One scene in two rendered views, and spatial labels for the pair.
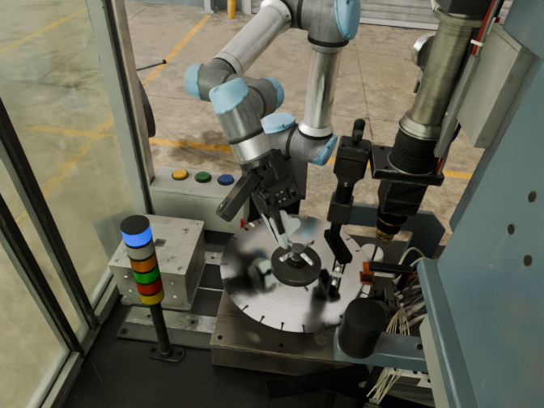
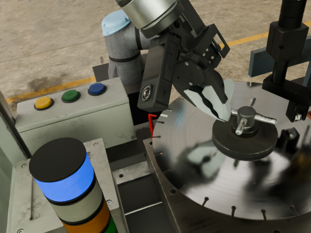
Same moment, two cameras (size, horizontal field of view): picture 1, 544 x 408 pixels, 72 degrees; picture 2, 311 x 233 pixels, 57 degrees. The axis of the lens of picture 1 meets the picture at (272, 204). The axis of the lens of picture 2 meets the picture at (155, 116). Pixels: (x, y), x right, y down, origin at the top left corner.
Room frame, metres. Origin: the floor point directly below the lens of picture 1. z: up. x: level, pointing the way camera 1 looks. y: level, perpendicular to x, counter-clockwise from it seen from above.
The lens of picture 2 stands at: (0.25, 0.18, 1.32)
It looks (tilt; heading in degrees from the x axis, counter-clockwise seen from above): 41 degrees down; 344
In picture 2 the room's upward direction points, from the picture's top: 8 degrees counter-clockwise
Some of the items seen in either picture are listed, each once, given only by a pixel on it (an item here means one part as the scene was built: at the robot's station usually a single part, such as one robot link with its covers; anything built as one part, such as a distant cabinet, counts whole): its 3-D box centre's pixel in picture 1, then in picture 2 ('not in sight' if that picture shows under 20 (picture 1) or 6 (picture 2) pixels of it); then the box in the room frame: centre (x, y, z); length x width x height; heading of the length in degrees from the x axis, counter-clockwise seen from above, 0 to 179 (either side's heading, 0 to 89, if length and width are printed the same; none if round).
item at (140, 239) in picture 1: (136, 231); (63, 169); (0.42, 0.22, 1.14); 0.05 x 0.04 x 0.03; 176
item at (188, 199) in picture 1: (202, 200); (79, 121); (0.89, 0.22, 0.82); 0.28 x 0.11 x 0.15; 86
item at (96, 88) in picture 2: (225, 180); (97, 90); (0.90, 0.14, 0.90); 0.04 x 0.04 x 0.02
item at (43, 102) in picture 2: (180, 175); (44, 104); (0.91, 0.28, 0.90); 0.04 x 0.04 x 0.02
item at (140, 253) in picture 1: (139, 244); (74, 191); (0.42, 0.22, 1.11); 0.05 x 0.04 x 0.03; 176
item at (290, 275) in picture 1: (296, 260); (244, 128); (0.55, -0.06, 0.96); 0.11 x 0.11 x 0.03
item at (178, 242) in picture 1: (163, 261); (74, 205); (0.63, 0.27, 0.82); 0.18 x 0.18 x 0.15; 86
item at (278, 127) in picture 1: (279, 133); (122, 32); (1.17, -0.01, 0.91); 0.13 x 0.12 x 0.14; 65
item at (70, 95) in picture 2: (202, 177); (71, 97); (0.90, 0.21, 0.90); 0.04 x 0.04 x 0.02
